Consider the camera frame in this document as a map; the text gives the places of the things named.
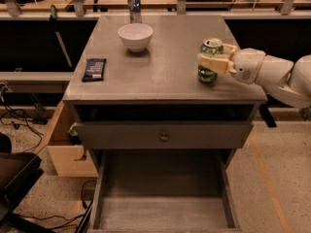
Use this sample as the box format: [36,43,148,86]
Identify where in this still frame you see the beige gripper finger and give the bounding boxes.
[223,44,239,56]
[197,53,233,75]

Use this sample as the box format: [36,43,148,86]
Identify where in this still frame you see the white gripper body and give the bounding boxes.
[230,48,265,84]

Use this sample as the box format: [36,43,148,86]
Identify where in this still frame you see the green soda can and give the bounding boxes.
[198,38,224,85]

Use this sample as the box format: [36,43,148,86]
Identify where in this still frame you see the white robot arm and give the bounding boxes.
[197,44,311,109]

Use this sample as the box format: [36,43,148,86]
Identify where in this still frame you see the tall silver can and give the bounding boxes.
[127,0,142,23]

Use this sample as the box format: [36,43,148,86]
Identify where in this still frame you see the white ceramic bowl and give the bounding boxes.
[118,23,154,52]

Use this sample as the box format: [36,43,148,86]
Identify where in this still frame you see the round metal drawer knob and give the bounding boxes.
[159,133,169,143]

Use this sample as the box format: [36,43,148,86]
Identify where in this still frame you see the grey wooden cabinet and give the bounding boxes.
[62,15,268,233]

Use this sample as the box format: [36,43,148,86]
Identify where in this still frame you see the dark blue snack packet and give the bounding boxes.
[82,58,106,83]

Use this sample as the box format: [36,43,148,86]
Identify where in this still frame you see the upper grey drawer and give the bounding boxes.
[75,122,253,150]

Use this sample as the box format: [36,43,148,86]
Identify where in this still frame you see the lower open grey drawer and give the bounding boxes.
[87,150,242,233]

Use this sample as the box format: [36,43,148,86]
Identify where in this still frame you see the black equipment at left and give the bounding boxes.
[0,133,43,222]

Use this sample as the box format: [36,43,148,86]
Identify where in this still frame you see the metal rail frame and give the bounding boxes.
[0,0,311,18]

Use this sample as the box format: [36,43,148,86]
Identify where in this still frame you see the green handled tool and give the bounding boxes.
[49,5,74,69]

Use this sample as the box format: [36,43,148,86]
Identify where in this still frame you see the black floor cables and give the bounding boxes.
[0,83,45,153]

